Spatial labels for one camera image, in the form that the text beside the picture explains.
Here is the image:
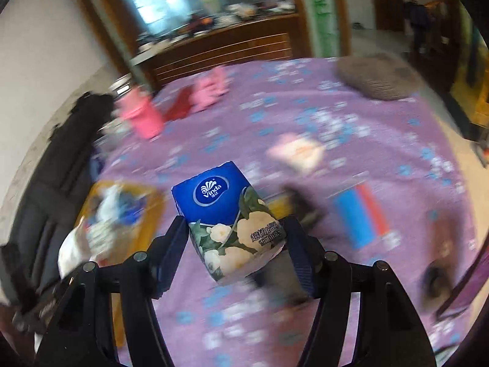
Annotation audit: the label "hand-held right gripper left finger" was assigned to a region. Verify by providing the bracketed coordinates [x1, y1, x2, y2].
[36, 216, 192, 367]

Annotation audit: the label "purple floral tablecloth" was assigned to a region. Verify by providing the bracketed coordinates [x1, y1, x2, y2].
[88, 57, 482, 367]

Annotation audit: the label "pink knit cloth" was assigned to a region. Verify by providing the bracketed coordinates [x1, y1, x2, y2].
[193, 66, 230, 109]

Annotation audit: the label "blue and red packet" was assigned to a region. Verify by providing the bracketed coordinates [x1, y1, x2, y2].
[332, 183, 392, 249]

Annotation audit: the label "wooden stair railing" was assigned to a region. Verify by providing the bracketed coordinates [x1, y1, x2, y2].
[424, 0, 459, 46]

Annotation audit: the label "yellow striped packaged cloth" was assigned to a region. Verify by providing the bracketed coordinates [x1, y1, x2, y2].
[263, 195, 295, 218]

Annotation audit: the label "blue knit socks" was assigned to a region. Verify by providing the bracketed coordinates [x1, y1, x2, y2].
[118, 191, 148, 224]

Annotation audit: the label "brown knit slipper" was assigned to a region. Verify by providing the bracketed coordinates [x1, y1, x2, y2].
[336, 54, 421, 100]

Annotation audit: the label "wooden door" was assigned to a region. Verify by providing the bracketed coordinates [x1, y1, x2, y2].
[369, 0, 406, 33]

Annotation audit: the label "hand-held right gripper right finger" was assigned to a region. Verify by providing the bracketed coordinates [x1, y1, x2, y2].
[281, 216, 438, 367]

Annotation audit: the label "wooden cabinet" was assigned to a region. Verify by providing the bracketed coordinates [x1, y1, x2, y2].
[130, 11, 302, 85]

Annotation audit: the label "yellow box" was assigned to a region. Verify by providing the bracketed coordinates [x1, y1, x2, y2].
[74, 181, 166, 348]

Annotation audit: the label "bamboo wall sticker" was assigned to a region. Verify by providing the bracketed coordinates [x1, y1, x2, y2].
[302, 0, 340, 58]

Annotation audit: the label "white cloth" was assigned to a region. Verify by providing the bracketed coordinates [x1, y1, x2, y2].
[57, 225, 100, 278]

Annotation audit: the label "dark jacket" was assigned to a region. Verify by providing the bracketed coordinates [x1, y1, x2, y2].
[405, 0, 430, 52]

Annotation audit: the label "wooden shelf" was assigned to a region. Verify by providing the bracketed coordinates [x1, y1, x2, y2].
[451, 27, 489, 142]

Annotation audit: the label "clutter on cabinet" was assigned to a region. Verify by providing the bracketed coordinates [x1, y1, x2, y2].
[138, 0, 299, 46]

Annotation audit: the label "blue floral tissue pack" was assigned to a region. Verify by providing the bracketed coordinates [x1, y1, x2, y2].
[171, 161, 288, 285]

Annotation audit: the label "pink knitted jar holder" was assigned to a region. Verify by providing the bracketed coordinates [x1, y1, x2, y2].
[115, 86, 165, 140]

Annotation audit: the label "pink and white packet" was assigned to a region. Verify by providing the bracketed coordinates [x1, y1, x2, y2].
[267, 133, 325, 172]

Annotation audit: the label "dark grey packet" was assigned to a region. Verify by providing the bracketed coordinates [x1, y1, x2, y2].
[283, 187, 333, 222]

